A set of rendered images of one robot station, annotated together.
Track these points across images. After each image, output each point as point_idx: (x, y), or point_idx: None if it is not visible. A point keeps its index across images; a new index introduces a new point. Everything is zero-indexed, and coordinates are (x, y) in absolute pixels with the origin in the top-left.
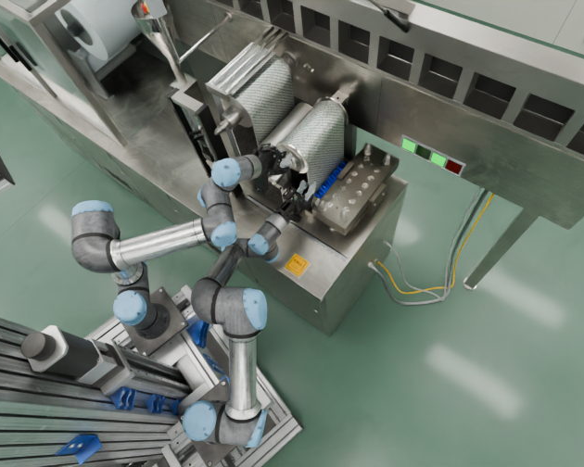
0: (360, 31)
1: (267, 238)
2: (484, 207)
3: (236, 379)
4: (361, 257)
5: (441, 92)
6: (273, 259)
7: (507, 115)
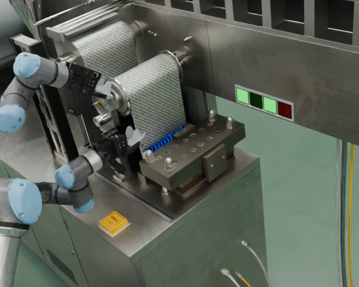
0: None
1: (74, 168)
2: (349, 187)
3: None
4: (201, 237)
5: (254, 23)
6: (85, 208)
7: (307, 27)
